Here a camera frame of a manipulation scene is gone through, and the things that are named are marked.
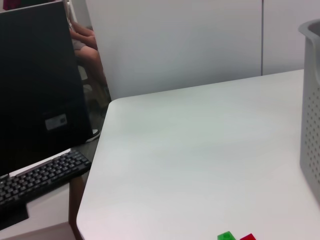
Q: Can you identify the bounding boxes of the black keyboard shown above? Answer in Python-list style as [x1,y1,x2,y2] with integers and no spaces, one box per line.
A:
[0,149,93,207]

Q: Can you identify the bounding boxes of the seated person bare legs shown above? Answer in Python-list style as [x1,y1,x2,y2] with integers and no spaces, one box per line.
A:
[67,21,112,143]

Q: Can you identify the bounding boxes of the grey perforated storage basket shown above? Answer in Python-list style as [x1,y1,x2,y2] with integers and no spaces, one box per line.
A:
[298,18,320,201]

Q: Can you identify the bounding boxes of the black computer monitor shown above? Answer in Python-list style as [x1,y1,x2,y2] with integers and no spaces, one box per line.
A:
[0,0,94,231]

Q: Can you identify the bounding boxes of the green toy brick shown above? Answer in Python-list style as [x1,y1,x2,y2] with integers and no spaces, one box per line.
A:
[217,231,237,240]

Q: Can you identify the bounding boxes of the white side desk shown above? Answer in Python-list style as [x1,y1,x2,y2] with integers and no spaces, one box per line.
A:
[0,147,85,240]

